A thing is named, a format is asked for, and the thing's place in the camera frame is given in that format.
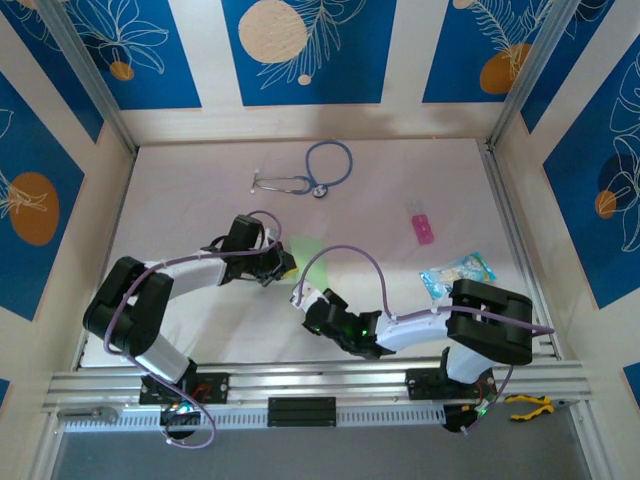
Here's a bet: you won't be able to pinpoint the pink plastic box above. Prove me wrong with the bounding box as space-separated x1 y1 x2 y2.
410 214 435 245

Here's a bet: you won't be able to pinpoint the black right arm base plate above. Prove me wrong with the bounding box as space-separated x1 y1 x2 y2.
404 367 500 402

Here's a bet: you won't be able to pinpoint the blue stethoscope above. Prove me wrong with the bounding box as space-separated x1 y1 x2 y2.
249 140 354 200

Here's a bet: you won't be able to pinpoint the aluminium table side rail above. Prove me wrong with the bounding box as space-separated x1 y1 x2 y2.
477 139 561 359

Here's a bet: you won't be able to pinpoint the black controller box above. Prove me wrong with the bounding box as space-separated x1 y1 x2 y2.
442 403 501 434
158 402 202 427

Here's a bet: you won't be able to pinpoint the aluminium frame post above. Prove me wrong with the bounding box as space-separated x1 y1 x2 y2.
487 0 596 149
35 0 139 154

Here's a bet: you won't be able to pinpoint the yellow and black pliers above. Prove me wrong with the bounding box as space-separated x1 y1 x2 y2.
507 393 582 423

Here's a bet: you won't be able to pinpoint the light blue snack packet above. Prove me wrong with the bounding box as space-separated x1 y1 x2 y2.
418 251 499 302

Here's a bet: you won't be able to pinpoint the aluminium mounting rail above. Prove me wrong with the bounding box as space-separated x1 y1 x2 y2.
42 355 594 416

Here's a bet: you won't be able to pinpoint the black rail bracket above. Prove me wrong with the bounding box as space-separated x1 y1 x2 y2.
267 396 338 428

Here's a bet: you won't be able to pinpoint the light green paper sheet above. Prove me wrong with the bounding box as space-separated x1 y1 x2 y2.
288 234 332 290

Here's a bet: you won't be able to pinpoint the white slotted cable duct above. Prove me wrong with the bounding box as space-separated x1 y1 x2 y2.
62 403 447 433

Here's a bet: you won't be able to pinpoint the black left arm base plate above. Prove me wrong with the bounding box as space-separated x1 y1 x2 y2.
138 371 231 406

